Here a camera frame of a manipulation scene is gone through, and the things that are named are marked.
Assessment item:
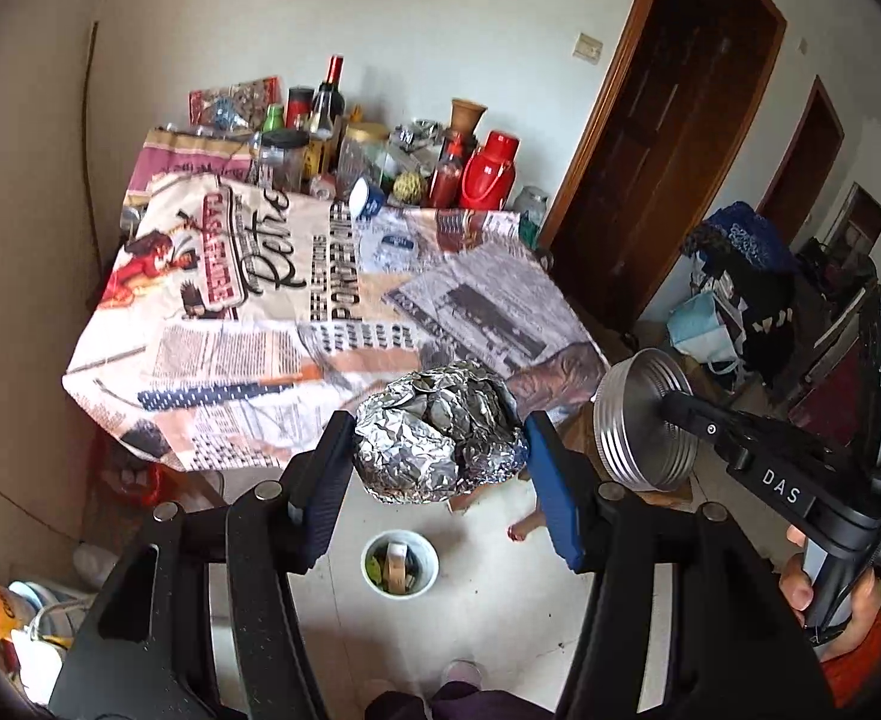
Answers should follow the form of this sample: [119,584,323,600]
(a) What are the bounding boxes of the red wine bottle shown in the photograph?
[318,55,348,115]

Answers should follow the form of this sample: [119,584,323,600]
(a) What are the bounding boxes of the gold lid plastic jar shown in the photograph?
[335,124,393,200]

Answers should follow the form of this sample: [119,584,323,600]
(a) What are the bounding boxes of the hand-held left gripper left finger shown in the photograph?
[50,411,357,720]

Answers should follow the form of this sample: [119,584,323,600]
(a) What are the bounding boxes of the person's right hand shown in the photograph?
[779,525,881,665]

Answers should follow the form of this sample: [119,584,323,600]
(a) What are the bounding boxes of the blue tin can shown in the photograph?
[350,178,389,223]

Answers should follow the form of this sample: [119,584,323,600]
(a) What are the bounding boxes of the person's dark pants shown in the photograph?
[365,679,561,720]

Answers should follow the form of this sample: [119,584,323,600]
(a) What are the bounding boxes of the clay vase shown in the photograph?
[451,97,488,148]

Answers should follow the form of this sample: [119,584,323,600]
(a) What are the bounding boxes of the white sneakers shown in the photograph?
[5,544,121,685]

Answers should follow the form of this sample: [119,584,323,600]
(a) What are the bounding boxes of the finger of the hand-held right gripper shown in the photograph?
[660,388,874,524]

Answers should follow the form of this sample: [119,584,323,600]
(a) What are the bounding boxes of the black cap red label jar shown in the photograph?
[285,86,316,133]

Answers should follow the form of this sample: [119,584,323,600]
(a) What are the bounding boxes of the blue knitted cloth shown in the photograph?
[680,201,798,275]

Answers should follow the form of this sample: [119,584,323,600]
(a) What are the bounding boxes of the red thermos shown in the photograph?
[459,130,520,211]

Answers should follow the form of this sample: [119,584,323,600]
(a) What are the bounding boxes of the dark wooden door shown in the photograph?
[537,0,787,332]

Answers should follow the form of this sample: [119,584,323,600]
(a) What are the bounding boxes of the pink patterned sack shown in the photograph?
[124,127,258,203]

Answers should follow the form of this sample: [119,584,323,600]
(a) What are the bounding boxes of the dark clothes pile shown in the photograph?
[699,255,877,391]

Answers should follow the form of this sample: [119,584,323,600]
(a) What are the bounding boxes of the red plastic stool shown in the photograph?
[91,435,211,512]

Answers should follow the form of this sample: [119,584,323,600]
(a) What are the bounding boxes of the black lid plastic jar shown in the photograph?
[258,129,311,193]

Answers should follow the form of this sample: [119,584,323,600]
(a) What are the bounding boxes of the silver foil bags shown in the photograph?
[395,118,446,155]

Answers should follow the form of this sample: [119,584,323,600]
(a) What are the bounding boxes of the white round bin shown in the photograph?
[361,531,440,599]

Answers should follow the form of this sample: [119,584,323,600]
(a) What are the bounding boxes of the foil ball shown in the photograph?
[352,360,529,505]

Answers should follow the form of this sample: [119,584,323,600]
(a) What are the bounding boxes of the person's right forearm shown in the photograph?
[821,611,881,685]

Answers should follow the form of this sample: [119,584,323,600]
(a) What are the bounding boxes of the brown cardboard piece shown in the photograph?
[380,540,416,590]

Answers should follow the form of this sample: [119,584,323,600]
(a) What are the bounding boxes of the red sauce bottle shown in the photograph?
[429,133,467,209]

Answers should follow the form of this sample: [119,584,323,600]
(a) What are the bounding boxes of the light blue plastic bag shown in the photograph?
[665,291,745,377]

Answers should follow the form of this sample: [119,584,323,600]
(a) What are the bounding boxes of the red snack bag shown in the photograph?
[189,75,284,128]

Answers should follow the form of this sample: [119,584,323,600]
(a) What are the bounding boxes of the round silver metal tin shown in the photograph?
[592,349,700,493]

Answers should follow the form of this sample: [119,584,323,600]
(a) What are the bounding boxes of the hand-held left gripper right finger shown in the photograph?
[524,410,836,720]

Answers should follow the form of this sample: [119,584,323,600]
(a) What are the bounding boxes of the printed tablecloth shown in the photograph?
[61,169,611,473]

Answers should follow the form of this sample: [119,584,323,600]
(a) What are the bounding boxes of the empty glass jar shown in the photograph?
[515,186,551,230]

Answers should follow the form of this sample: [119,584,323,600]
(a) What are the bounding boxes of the brown side door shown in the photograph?
[755,75,847,242]

